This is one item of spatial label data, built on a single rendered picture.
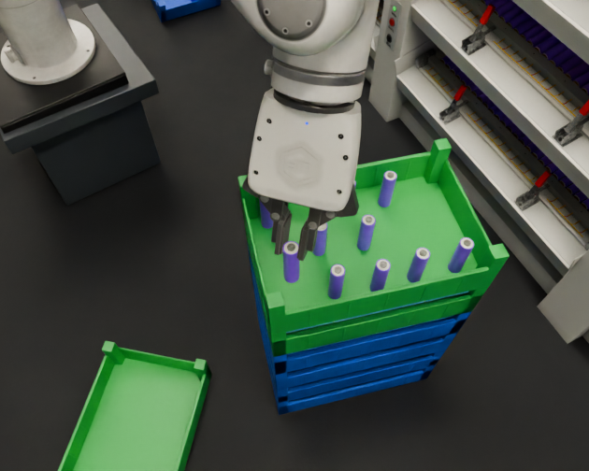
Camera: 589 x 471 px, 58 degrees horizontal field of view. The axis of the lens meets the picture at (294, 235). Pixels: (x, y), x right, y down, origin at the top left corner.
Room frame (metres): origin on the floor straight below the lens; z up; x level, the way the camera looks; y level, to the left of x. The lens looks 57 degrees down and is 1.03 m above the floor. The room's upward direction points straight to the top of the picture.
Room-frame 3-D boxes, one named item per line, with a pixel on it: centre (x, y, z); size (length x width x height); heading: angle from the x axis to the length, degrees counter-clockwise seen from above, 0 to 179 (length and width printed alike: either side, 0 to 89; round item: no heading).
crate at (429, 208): (0.39, -0.09, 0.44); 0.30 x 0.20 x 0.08; 103
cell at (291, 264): (0.29, 0.00, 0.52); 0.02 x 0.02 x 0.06
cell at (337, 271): (0.31, -0.05, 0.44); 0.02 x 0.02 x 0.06
